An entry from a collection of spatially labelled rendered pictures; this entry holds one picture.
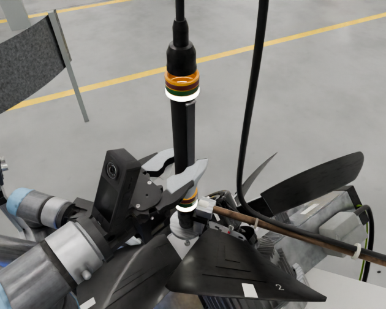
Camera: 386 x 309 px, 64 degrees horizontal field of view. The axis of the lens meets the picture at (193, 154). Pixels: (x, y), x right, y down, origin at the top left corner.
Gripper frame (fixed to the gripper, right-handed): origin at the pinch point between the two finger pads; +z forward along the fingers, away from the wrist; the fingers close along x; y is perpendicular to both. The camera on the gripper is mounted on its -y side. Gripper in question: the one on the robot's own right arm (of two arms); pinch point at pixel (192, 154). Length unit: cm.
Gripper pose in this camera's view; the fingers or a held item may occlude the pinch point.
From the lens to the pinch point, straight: 50.7
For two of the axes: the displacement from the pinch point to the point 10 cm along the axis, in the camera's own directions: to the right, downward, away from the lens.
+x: 7.0, 5.2, -4.8
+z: 7.1, -5.2, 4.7
